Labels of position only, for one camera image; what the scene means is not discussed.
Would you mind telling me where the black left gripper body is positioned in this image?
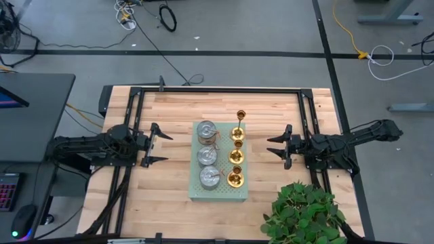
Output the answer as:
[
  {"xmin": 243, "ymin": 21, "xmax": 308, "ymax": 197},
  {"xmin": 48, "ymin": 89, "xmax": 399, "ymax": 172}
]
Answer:
[{"xmin": 134, "ymin": 122, "xmax": 159, "ymax": 168}]

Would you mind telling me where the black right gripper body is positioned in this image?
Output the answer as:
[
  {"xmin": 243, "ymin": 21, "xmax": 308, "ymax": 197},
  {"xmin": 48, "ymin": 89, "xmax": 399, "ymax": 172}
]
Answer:
[{"xmin": 283, "ymin": 123, "xmax": 307, "ymax": 171}]

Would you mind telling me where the tall gold candlestick holder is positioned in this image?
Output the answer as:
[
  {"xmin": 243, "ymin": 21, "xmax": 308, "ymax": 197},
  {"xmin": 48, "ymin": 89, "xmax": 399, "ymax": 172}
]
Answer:
[{"xmin": 229, "ymin": 110, "xmax": 247, "ymax": 142}]

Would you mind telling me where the short gold candlestick holder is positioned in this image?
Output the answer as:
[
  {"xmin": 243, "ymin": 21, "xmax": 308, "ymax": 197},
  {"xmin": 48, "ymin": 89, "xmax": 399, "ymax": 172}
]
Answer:
[
  {"xmin": 226, "ymin": 165, "xmax": 245, "ymax": 189},
  {"xmin": 228, "ymin": 139, "xmax": 245, "ymax": 165}
]

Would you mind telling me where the silver lidded candle tin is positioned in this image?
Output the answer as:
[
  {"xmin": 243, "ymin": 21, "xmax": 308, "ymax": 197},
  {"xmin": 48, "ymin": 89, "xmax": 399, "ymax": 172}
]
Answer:
[
  {"xmin": 196, "ymin": 144, "xmax": 220, "ymax": 169},
  {"xmin": 198, "ymin": 165, "xmax": 225, "ymax": 191},
  {"xmin": 195, "ymin": 120, "xmax": 221, "ymax": 146}
]

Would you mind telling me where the black corner plate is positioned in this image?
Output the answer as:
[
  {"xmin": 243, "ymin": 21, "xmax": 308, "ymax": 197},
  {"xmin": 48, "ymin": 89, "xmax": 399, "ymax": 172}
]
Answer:
[{"xmin": 98, "ymin": 85, "xmax": 114, "ymax": 118}]

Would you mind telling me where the green leafy potted plant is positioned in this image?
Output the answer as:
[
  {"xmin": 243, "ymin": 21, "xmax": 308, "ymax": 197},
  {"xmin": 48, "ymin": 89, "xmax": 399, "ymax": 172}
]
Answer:
[{"xmin": 260, "ymin": 181, "xmax": 349, "ymax": 244}]

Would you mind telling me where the green perforated metal box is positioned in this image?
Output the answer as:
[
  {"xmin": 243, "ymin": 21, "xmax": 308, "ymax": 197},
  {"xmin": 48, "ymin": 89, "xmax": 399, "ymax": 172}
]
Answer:
[{"xmin": 188, "ymin": 121, "xmax": 249, "ymax": 203}]

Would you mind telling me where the black office desk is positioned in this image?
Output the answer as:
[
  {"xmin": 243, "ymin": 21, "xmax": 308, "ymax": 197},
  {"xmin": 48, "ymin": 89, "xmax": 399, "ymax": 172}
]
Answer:
[{"xmin": 0, "ymin": 73, "xmax": 76, "ymax": 244}]

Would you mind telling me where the grey table leg foot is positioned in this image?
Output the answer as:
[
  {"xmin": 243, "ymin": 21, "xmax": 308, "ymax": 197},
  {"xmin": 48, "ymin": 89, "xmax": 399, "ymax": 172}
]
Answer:
[
  {"xmin": 387, "ymin": 102, "xmax": 434, "ymax": 113},
  {"xmin": 356, "ymin": 0, "xmax": 424, "ymax": 26}
]

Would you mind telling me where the computer monitor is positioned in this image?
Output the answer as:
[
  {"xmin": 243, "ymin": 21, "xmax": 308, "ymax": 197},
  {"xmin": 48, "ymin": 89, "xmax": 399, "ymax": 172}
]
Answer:
[{"xmin": 0, "ymin": 85, "xmax": 30, "ymax": 109}]

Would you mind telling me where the black computer mouse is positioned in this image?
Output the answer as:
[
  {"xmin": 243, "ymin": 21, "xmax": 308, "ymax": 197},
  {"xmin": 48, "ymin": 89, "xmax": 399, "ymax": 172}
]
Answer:
[{"xmin": 10, "ymin": 203, "xmax": 38, "ymax": 241}]

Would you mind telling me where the backlit computer keyboard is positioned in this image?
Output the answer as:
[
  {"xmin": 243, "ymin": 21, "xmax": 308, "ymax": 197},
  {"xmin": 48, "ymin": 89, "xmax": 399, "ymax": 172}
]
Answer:
[{"xmin": 0, "ymin": 171, "xmax": 22, "ymax": 213}]

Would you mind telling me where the black floor fan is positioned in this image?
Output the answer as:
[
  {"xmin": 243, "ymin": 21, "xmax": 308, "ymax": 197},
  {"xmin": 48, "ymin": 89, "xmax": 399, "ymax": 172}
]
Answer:
[{"xmin": 0, "ymin": 0, "xmax": 41, "ymax": 68}]

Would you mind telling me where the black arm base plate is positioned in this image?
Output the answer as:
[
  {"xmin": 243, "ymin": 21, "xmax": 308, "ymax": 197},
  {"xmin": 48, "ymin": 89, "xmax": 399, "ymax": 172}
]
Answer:
[
  {"xmin": 304, "ymin": 142, "xmax": 360, "ymax": 174},
  {"xmin": 90, "ymin": 138, "xmax": 140, "ymax": 167}
]

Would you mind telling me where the black cable conduit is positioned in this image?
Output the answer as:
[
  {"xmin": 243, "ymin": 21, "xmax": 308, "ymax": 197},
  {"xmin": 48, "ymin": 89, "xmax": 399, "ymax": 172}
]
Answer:
[{"xmin": 81, "ymin": 169, "xmax": 132, "ymax": 237}]

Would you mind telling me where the thin yellow cable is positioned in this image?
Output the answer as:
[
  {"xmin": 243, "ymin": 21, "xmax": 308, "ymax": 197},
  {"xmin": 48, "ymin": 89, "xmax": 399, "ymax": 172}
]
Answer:
[{"xmin": 65, "ymin": 103, "xmax": 104, "ymax": 129}]

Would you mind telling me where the long black floor cable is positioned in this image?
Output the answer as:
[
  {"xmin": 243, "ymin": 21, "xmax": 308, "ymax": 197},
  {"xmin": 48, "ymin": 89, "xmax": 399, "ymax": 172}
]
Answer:
[{"xmin": 128, "ymin": 9, "xmax": 205, "ymax": 87}]

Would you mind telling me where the coiled black cable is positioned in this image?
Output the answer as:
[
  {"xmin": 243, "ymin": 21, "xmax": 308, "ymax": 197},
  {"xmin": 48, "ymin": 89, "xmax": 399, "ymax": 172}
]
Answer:
[{"xmin": 158, "ymin": 3, "xmax": 178, "ymax": 33}]

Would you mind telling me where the yellow extension cable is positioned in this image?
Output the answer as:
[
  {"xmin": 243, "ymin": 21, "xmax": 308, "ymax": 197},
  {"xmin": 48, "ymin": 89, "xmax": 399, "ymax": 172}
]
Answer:
[{"xmin": 331, "ymin": 0, "xmax": 370, "ymax": 60}]

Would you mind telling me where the white power cable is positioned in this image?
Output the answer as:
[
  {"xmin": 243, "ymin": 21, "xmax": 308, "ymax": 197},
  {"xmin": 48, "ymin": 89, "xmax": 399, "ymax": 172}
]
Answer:
[{"xmin": 367, "ymin": 44, "xmax": 434, "ymax": 81}]

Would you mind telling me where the white cable bundle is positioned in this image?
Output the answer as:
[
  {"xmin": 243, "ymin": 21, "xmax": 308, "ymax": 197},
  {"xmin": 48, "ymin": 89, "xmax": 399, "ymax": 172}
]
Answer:
[{"xmin": 114, "ymin": 0, "xmax": 138, "ymax": 31}]

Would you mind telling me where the black fan cable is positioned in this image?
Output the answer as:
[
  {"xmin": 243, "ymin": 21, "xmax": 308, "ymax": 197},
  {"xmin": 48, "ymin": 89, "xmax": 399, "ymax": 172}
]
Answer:
[{"xmin": 20, "ymin": 28, "xmax": 136, "ymax": 50}]

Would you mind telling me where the black looped cable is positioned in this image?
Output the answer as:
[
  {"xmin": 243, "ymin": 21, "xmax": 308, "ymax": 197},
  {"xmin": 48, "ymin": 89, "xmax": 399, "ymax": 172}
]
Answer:
[{"xmin": 411, "ymin": 31, "xmax": 434, "ymax": 67}]

